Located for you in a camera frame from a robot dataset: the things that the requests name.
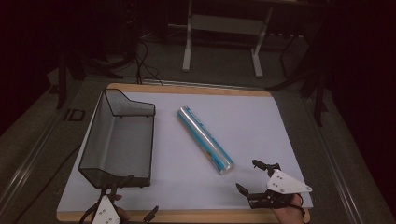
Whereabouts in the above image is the black mesh basket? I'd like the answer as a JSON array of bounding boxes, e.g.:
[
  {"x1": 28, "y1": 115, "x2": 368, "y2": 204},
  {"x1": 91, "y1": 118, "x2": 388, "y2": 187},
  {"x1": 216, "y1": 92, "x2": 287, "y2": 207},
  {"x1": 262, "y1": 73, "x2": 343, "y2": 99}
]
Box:
[{"x1": 78, "y1": 88, "x2": 156, "y2": 189}]

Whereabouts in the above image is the small black bracket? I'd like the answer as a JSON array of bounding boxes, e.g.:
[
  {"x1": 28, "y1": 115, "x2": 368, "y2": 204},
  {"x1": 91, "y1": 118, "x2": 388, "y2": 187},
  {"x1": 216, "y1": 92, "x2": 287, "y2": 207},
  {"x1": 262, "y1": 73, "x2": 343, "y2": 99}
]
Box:
[{"x1": 64, "y1": 108, "x2": 86, "y2": 122}]

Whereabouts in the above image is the white table mat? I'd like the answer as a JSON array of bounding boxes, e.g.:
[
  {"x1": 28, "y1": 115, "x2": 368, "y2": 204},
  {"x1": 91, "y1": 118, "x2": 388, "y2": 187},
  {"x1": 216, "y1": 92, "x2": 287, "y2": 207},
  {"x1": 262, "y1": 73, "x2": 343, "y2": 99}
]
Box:
[{"x1": 56, "y1": 91, "x2": 314, "y2": 213}]

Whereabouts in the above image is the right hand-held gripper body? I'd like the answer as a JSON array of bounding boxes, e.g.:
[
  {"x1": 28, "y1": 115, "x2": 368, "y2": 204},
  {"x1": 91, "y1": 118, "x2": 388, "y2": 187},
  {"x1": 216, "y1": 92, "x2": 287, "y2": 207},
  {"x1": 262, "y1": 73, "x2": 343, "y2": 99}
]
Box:
[{"x1": 247, "y1": 169, "x2": 313, "y2": 210}]

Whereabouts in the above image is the blue plastic wrap roll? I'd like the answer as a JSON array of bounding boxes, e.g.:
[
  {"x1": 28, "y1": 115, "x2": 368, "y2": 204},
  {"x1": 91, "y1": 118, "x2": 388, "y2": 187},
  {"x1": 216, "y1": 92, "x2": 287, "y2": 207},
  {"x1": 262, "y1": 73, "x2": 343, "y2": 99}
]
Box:
[{"x1": 177, "y1": 105, "x2": 235, "y2": 175}]

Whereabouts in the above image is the person's left hand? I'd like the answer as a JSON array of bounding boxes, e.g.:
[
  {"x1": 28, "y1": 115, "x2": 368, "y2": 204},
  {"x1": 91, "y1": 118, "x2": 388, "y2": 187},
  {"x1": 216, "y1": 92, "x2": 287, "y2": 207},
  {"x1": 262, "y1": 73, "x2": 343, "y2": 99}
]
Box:
[{"x1": 112, "y1": 194, "x2": 131, "y2": 222}]

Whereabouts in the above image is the black stand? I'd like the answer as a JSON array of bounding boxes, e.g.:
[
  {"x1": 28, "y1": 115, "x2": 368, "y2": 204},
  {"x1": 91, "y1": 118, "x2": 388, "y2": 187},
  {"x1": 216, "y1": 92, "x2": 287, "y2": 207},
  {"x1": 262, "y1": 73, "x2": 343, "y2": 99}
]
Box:
[
  {"x1": 55, "y1": 49, "x2": 124, "y2": 110},
  {"x1": 265, "y1": 29, "x2": 329, "y2": 127}
]

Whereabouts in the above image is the metal rail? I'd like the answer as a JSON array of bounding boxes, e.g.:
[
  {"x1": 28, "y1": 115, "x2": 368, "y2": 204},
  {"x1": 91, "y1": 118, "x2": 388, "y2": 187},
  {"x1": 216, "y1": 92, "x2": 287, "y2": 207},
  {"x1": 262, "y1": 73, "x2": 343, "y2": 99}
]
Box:
[
  {"x1": 0, "y1": 104, "x2": 73, "y2": 209},
  {"x1": 303, "y1": 96, "x2": 366, "y2": 224}
]

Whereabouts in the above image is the person's right hand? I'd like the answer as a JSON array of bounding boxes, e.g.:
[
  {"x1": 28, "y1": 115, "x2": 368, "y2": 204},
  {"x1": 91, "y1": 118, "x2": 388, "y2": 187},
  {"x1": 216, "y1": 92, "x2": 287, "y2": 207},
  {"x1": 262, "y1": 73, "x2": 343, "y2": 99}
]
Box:
[{"x1": 273, "y1": 193, "x2": 310, "y2": 224}]

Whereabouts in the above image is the black cable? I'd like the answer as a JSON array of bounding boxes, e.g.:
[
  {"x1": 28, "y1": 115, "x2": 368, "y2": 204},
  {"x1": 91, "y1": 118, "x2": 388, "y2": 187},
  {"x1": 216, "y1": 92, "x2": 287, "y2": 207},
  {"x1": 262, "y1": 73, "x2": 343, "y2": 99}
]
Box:
[
  {"x1": 12, "y1": 145, "x2": 82, "y2": 224},
  {"x1": 134, "y1": 39, "x2": 163, "y2": 86}
]

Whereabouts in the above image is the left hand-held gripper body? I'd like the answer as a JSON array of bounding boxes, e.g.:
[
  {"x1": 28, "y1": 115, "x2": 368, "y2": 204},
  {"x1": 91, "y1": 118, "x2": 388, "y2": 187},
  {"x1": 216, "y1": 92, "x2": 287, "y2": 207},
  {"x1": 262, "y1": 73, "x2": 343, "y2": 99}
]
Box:
[{"x1": 78, "y1": 188, "x2": 121, "y2": 224}]

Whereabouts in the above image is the white metal stand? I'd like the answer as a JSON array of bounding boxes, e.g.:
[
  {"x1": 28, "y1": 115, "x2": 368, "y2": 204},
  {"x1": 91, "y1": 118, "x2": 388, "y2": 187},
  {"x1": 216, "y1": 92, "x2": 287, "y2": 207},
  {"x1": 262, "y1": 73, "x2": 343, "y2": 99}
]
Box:
[{"x1": 181, "y1": 0, "x2": 275, "y2": 78}]

